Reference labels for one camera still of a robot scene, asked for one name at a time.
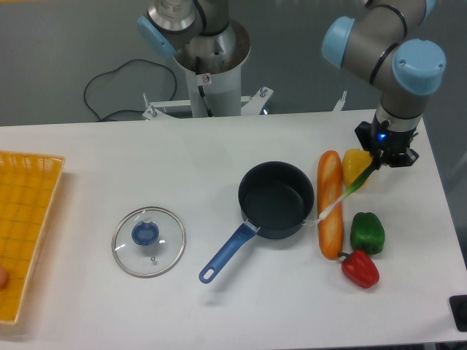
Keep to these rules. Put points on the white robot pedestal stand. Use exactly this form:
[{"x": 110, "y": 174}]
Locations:
[{"x": 213, "y": 70}]

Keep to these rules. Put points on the red bell pepper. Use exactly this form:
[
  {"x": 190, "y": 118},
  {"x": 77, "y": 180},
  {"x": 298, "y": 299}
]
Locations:
[{"x": 359, "y": 268}]

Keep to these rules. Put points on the yellow woven basket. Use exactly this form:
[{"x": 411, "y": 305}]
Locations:
[{"x": 28, "y": 185}]

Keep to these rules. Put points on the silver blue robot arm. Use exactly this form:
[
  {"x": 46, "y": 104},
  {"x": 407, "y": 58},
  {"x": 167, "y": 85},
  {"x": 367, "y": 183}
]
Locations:
[{"x": 376, "y": 49}]

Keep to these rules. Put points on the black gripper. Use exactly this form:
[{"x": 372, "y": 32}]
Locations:
[{"x": 385, "y": 146}]

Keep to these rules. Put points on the dark pot blue handle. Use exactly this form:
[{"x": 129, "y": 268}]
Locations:
[{"x": 275, "y": 198}]

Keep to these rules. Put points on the black object table corner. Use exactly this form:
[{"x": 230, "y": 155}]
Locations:
[{"x": 458, "y": 305}]

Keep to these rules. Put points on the glass lid blue knob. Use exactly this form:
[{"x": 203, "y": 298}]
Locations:
[{"x": 148, "y": 242}]

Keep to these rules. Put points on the yellow bell pepper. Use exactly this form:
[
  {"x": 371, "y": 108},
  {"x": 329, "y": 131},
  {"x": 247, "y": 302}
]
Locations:
[{"x": 355, "y": 161}]

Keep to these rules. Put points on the green bell pepper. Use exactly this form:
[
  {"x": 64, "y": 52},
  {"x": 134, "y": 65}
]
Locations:
[{"x": 367, "y": 233}]

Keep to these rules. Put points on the green onion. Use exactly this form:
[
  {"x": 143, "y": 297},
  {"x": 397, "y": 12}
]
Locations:
[{"x": 356, "y": 185}]

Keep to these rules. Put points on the orange baguette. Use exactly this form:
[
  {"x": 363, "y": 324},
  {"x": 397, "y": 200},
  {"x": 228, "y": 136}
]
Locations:
[{"x": 329, "y": 189}]

